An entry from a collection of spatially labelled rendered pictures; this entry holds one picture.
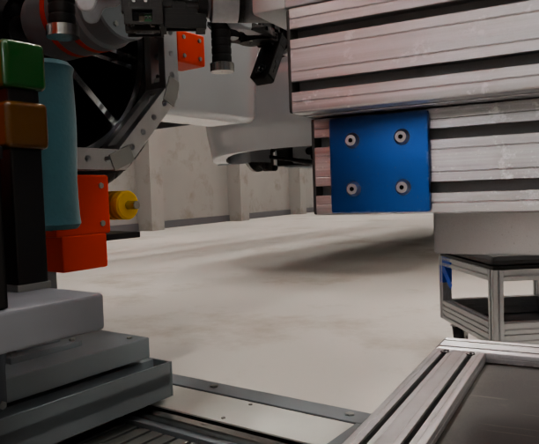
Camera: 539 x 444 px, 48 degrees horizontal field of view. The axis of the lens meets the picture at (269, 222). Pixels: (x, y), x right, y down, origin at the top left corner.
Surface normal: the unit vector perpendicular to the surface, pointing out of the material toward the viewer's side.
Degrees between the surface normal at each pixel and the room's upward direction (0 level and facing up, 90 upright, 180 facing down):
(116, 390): 90
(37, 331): 90
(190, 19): 90
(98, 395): 90
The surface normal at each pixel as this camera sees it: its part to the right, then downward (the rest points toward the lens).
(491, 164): -0.47, 0.06
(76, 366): 0.81, 0.00
